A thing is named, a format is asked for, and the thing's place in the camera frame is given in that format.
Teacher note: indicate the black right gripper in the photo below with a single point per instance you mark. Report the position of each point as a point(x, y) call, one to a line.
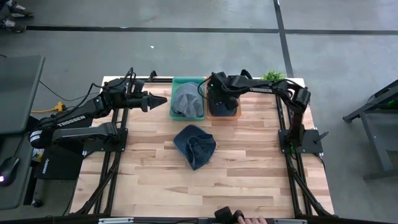
point(224, 83)

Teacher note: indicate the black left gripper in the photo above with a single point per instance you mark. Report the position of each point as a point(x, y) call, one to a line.
point(124, 95)

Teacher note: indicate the dark blue bucket hat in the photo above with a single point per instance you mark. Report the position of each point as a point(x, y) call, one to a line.
point(221, 111)

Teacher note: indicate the grey bucket hat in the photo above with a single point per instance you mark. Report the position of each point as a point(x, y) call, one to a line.
point(188, 99)

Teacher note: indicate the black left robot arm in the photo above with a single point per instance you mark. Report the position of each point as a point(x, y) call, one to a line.
point(71, 119)

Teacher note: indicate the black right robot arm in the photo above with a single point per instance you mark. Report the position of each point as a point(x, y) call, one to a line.
point(264, 88)

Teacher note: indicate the orange translucent plastic bin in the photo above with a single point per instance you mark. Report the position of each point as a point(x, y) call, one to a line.
point(224, 118)

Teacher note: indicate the green translucent plastic bin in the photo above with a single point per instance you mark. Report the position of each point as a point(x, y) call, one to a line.
point(174, 85)

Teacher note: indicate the small plant in white pot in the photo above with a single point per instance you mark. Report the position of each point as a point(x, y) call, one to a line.
point(273, 75)

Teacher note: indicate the black clamp lever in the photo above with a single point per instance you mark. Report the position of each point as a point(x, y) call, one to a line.
point(321, 137)

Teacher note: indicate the black handheld object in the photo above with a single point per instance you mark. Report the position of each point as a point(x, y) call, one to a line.
point(224, 214)

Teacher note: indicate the black Trossen control box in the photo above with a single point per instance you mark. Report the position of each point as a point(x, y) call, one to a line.
point(59, 165)

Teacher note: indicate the person's hand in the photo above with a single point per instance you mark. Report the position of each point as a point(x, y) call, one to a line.
point(253, 221)

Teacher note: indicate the black front crossbar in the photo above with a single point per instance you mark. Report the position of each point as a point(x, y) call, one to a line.
point(171, 221)

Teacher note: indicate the white and yellow packet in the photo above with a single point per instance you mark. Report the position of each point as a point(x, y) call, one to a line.
point(38, 154)

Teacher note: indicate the dark grey desk panel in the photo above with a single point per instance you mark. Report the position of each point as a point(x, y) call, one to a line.
point(18, 93)

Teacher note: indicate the black desk caster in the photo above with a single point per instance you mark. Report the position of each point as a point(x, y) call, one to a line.
point(36, 203)

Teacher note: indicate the grey side desk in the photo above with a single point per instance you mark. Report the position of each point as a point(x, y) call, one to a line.
point(25, 193)

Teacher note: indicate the black computer mouse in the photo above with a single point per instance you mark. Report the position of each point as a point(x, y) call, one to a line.
point(8, 169)

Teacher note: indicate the person's dark shoe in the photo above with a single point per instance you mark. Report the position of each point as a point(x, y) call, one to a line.
point(20, 9)
point(12, 25)

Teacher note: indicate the black frame strut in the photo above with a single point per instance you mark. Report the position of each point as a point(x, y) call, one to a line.
point(153, 74)
point(245, 72)

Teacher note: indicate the black aluminium table frame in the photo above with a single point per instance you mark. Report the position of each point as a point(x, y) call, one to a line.
point(279, 115)

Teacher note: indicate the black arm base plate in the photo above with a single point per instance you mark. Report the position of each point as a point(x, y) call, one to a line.
point(311, 146)
point(102, 147)

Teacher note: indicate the silver crossbar bracket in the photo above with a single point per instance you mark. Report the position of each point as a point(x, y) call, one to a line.
point(289, 221)
point(115, 220)

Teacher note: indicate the grey metal table frame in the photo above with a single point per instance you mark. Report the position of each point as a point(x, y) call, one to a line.
point(370, 104)

